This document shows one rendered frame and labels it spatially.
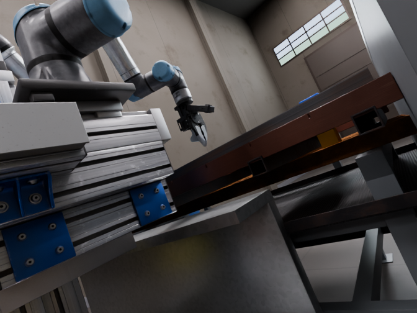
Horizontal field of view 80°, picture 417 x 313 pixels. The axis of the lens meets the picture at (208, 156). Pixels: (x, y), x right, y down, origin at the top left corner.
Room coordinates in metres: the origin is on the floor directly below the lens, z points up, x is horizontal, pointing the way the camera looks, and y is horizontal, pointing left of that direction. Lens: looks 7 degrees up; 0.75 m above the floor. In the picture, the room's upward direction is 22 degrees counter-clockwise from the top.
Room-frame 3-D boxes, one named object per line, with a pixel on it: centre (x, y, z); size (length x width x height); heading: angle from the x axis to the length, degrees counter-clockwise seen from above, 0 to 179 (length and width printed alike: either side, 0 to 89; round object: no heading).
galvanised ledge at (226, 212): (1.03, 0.46, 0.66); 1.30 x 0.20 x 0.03; 54
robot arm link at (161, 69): (0.93, 0.05, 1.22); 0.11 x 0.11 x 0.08; 77
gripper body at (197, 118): (1.03, 0.01, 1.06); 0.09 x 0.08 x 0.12; 55
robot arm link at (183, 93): (1.02, 0.01, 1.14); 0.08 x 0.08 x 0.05
